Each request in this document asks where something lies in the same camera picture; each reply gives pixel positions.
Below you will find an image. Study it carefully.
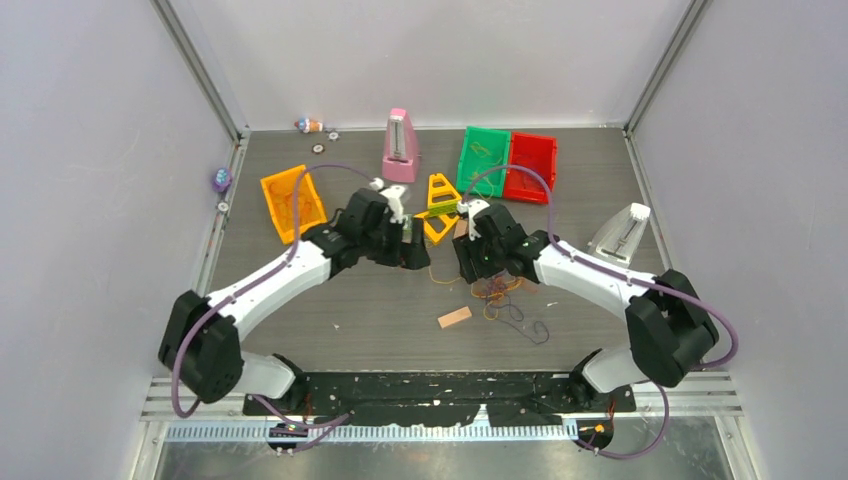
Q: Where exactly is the yellow plastic bin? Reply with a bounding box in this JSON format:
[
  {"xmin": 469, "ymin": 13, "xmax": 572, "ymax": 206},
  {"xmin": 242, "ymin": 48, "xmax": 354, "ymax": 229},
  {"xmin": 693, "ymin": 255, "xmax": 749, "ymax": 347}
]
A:
[{"xmin": 260, "ymin": 164, "xmax": 328, "ymax": 244}]

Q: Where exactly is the orange cable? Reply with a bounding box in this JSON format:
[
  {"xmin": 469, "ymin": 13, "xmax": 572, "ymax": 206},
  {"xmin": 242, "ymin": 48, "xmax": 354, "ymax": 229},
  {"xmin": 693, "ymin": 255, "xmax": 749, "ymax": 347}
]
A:
[{"xmin": 270, "ymin": 182, "xmax": 319, "ymax": 227}]

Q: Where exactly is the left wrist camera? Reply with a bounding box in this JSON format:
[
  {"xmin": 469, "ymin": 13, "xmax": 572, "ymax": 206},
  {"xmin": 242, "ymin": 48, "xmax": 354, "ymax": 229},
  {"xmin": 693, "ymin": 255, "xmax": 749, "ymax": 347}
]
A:
[{"xmin": 369, "ymin": 177, "xmax": 410, "ymax": 224}]

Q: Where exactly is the small clown figurine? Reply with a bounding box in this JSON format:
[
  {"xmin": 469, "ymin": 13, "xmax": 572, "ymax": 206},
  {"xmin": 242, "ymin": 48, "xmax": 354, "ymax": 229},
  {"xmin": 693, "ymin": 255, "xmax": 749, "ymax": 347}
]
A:
[{"xmin": 293, "ymin": 117, "xmax": 325, "ymax": 134}]

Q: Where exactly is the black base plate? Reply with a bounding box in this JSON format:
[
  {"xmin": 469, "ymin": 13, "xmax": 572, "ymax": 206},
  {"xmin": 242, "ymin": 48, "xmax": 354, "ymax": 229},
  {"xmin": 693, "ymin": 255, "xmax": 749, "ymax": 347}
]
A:
[{"xmin": 243, "ymin": 371, "xmax": 636, "ymax": 427}]

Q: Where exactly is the upright yellow triangle block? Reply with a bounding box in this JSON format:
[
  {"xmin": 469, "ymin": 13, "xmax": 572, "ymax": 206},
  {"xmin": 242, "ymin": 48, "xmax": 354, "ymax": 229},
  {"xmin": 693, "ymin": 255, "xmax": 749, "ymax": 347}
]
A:
[{"xmin": 427, "ymin": 173, "xmax": 462, "ymax": 216}]

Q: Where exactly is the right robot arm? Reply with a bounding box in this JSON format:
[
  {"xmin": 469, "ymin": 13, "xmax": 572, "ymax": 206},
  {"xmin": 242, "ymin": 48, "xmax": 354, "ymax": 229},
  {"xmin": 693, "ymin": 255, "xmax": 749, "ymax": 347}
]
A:
[{"xmin": 453, "ymin": 199, "xmax": 720, "ymax": 411}]

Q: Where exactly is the small wooden block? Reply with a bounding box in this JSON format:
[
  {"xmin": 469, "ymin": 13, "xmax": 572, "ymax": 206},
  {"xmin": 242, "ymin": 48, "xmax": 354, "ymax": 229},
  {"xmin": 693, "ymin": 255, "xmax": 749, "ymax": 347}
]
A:
[{"xmin": 453, "ymin": 218, "xmax": 468, "ymax": 240}]

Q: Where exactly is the green plastic bin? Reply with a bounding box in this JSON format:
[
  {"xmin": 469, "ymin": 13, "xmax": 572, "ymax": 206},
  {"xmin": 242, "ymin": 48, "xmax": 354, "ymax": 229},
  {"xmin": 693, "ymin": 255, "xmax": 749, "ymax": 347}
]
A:
[{"xmin": 456, "ymin": 126, "xmax": 511, "ymax": 198}]

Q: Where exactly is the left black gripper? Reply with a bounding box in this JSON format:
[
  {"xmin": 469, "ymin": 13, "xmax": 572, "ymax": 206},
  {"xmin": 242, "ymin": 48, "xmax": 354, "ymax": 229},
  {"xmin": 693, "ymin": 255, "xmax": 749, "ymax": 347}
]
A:
[{"xmin": 360, "ymin": 213, "xmax": 428, "ymax": 269}]

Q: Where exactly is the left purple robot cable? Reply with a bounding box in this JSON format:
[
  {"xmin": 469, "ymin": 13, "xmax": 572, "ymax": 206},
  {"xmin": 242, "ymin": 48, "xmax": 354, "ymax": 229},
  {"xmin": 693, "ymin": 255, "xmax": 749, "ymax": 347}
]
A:
[{"xmin": 170, "ymin": 164, "xmax": 386, "ymax": 455}]

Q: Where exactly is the red plastic bin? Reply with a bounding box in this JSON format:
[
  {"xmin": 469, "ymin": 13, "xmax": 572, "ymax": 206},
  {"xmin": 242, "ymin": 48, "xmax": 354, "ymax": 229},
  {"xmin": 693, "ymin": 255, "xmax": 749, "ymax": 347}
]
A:
[{"xmin": 502, "ymin": 132, "xmax": 558, "ymax": 204}]

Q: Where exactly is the pink metronome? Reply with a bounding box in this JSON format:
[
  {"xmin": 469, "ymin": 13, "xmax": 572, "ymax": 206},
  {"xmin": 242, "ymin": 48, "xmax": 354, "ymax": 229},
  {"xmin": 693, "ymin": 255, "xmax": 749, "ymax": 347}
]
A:
[{"xmin": 381, "ymin": 108, "xmax": 421, "ymax": 184}]

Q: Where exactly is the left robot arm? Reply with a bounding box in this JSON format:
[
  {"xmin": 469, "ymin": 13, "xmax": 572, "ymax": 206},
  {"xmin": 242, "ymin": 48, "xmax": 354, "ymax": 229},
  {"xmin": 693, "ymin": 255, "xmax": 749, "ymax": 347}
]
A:
[{"xmin": 158, "ymin": 185, "xmax": 430, "ymax": 414}]

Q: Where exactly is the wooden block near centre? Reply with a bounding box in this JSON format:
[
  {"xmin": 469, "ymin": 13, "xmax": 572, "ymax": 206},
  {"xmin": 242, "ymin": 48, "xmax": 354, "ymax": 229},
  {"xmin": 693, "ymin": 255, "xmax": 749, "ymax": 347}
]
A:
[{"xmin": 437, "ymin": 306, "xmax": 473, "ymax": 329}]

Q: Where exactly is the white metronome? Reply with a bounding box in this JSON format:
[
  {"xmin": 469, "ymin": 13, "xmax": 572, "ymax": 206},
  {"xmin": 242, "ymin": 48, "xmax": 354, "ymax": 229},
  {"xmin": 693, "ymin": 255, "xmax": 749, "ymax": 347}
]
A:
[{"xmin": 587, "ymin": 203, "xmax": 652, "ymax": 268}]

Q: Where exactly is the flat yellow triangle block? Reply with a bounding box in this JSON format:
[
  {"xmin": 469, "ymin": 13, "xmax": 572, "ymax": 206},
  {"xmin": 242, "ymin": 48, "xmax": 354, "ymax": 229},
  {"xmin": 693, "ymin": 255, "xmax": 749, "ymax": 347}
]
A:
[{"xmin": 415, "ymin": 212, "xmax": 460, "ymax": 246}]

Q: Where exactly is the purple egg toy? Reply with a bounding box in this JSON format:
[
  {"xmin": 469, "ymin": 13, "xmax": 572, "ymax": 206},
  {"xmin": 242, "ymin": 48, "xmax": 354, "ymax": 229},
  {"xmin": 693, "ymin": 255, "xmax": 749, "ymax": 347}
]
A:
[{"xmin": 212, "ymin": 167, "xmax": 233, "ymax": 194}]

